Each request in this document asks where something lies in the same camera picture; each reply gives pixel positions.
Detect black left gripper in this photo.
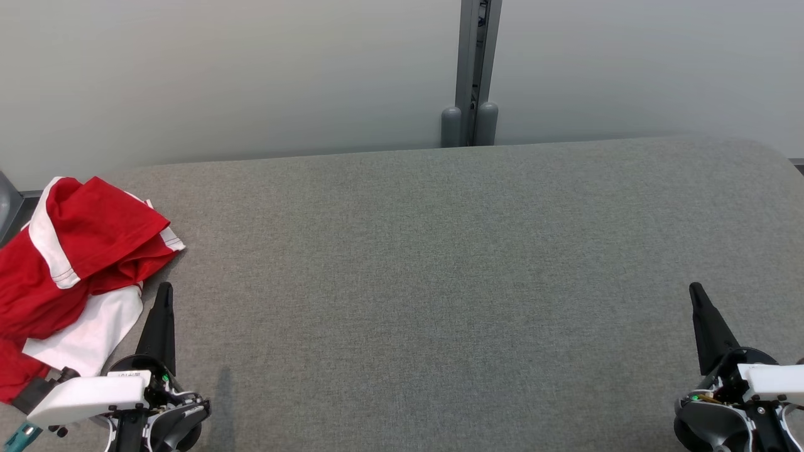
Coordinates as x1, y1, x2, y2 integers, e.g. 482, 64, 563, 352
106, 282, 212, 415

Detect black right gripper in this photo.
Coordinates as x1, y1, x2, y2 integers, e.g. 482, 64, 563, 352
678, 282, 781, 406

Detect red white Bulls jersey shirt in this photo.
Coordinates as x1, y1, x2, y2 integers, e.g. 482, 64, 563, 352
0, 177, 187, 406

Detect red shorts with white stripes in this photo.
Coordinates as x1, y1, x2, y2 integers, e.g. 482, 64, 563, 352
0, 176, 145, 352

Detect teal cable connector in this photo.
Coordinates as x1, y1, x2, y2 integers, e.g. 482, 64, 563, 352
2, 422, 43, 452

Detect grey slanted metal frame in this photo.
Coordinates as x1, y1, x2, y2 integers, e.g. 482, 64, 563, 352
0, 169, 26, 247

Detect grey rounded post foot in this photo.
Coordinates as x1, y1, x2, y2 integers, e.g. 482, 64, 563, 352
441, 105, 464, 148
474, 102, 499, 146

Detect grey slotted partition post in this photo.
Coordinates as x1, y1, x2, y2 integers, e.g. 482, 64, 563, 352
454, 0, 503, 146

